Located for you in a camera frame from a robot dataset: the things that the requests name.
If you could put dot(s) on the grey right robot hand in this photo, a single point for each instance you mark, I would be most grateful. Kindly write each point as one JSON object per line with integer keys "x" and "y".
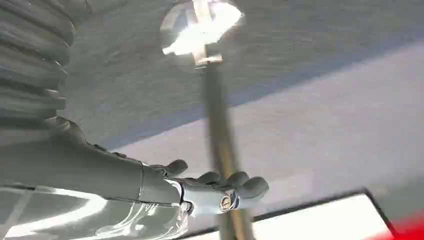
{"x": 99, "y": 179}

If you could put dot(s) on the ribbed grey right arm sleeve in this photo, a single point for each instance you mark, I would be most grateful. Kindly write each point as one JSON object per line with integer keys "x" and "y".
{"x": 31, "y": 63}

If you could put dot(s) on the white tray with black rim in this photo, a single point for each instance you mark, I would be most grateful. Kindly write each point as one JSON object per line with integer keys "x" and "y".
{"x": 318, "y": 222}

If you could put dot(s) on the red object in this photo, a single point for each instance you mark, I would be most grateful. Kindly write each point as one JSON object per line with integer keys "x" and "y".
{"x": 405, "y": 228}

